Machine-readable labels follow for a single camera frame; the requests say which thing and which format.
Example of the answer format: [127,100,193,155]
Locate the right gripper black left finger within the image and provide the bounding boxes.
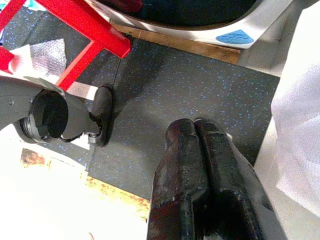
[147,118,209,240]

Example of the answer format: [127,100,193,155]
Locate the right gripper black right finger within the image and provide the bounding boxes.
[193,119,279,240]

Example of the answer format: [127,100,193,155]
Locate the white washing machine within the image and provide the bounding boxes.
[92,0,294,49]

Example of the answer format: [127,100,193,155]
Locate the dark blue-speckled floor mat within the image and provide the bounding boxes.
[0,4,281,202]

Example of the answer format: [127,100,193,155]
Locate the white cloth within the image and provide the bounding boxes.
[271,63,320,202]

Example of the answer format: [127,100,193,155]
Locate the dark grey robot leg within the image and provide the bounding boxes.
[0,76,114,149]

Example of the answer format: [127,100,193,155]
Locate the wooden plank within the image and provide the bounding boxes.
[113,23,241,66]

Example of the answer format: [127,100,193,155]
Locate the blue washer sticker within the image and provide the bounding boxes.
[215,29,255,46]

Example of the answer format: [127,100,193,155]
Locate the red metal stool frame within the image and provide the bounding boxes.
[0,0,133,93]

